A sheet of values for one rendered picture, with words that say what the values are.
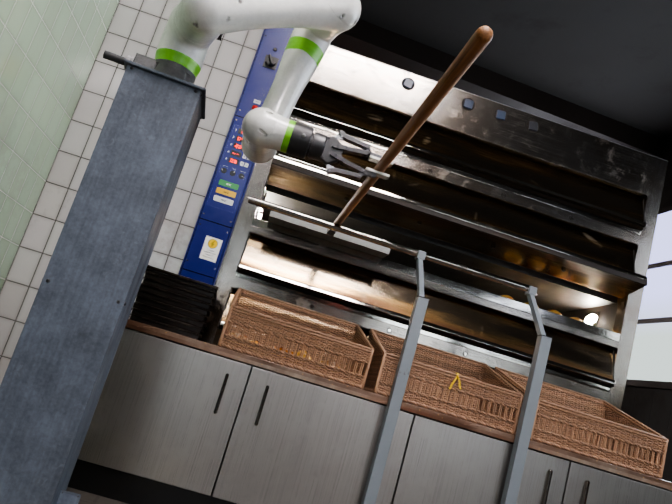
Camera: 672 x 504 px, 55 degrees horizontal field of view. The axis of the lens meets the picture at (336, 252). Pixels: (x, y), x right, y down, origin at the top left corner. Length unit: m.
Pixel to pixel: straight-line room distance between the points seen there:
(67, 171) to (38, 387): 1.53
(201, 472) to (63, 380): 0.79
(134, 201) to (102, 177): 0.10
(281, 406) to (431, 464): 0.57
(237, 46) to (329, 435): 1.84
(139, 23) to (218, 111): 0.55
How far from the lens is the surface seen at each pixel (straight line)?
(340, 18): 1.94
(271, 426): 2.30
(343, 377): 2.38
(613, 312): 3.45
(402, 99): 3.19
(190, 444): 2.31
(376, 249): 2.82
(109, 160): 1.74
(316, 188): 2.91
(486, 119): 3.28
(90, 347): 1.68
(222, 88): 3.11
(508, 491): 2.45
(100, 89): 3.17
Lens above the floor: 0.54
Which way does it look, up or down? 12 degrees up
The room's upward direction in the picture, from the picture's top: 17 degrees clockwise
